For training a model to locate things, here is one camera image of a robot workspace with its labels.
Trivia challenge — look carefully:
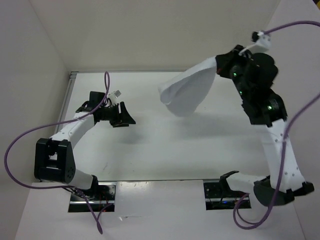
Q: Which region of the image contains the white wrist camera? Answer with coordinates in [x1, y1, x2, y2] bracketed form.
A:
[107, 90, 122, 103]
[237, 30, 272, 56]

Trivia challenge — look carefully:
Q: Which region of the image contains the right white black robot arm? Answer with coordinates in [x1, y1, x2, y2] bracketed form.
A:
[215, 45, 315, 207]

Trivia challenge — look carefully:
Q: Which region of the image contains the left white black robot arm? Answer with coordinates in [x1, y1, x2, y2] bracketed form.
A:
[34, 91, 136, 200]

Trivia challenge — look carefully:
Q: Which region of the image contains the white skirt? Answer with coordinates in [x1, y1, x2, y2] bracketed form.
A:
[158, 56, 217, 117]

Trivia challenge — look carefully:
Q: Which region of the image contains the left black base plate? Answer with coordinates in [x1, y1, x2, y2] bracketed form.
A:
[68, 181, 117, 213]

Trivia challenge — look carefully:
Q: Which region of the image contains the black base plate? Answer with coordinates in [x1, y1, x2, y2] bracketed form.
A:
[203, 181, 245, 211]
[68, 181, 117, 213]

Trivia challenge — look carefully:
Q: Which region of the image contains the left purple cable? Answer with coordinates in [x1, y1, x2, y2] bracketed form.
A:
[4, 71, 112, 235]

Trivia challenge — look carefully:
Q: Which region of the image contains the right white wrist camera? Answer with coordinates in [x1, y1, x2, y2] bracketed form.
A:
[237, 30, 272, 56]

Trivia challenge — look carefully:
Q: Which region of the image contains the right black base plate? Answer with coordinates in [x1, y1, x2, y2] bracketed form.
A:
[203, 181, 245, 211]

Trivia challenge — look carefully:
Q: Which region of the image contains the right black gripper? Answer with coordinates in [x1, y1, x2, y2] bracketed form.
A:
[212, 43, 249, 97]

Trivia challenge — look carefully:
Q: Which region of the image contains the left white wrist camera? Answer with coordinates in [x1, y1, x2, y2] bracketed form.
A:
[107, 90, 122, 103]

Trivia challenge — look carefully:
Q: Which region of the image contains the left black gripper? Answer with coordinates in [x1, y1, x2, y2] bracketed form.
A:
[99, 101, 136, 128]

